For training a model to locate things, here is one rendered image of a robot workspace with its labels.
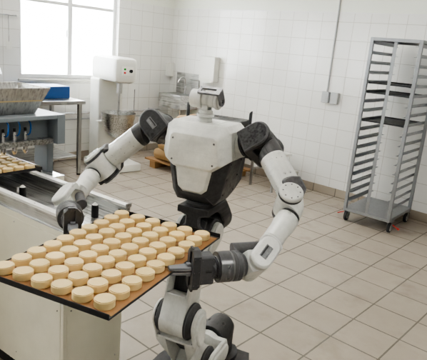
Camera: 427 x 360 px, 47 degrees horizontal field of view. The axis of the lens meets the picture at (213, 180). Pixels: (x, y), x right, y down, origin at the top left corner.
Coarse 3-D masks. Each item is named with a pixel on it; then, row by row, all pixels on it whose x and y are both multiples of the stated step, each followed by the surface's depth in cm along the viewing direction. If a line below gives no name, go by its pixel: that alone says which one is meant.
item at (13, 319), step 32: (32, 192) 241; (0, 224) 223; (32, 224) 208; (0, 256) 228; (0, 288) 232; (0, 320) 237; (32, 320) 220; (64, 320) 207; (96, 320) 222; (0, 352) 249; (32, 352) 224; (64, 352) 211; (96, 352) 227
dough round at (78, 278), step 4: (72, 272) 124; (76, 272) 124; (80, 272) 125; (84, 272) 125; (68, 276) 122; (72, 276) 122; (76, 276) 122; (80, 276) 122; (84, 276) 123; (88, 276) 123; (72, 280) 121; (76, 280) 121; (80, 280) 121; (84, 280) 122; (88, 280) 124; (76, 284) 121; (80, 284) 122; (84, 284) 122
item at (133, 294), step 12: (48, 252) 139; (60, 264) 132; (84, 264) 134; (12, 276) 124; (156, 276) 130; (48, 288) 120; (108, 288) 122; (144, 288) 124; (72, 300) 115; (132, 300) 118; (108, 312) 111
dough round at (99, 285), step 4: (92, 280) 121; (96, 280) 121; (100, 280) 122; (104, 280) 122; (88, 284) 119; (92, 284) 119; (96, 284) 119; (100, 284) 119; (104, 284) 120; (92, 288) 119; (96, 288) 119; (100, 288) 119; (104, 288) 120; (96, 292) 119; (100, 292) 119
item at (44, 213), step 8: (0, 192) 221; (8, 192) 219; (0, 200) 222; (8, 200) 218; (16, 200) 214; (24, 200) 211; (32, 200) 212; (16, 208) 215; (24, 208) 212; (32, 208) 208; (40, 208) 204; (48, 208) 204; (32, 216) 209; (40, 216) 206; (48, 216) 202; (56, 224) 200
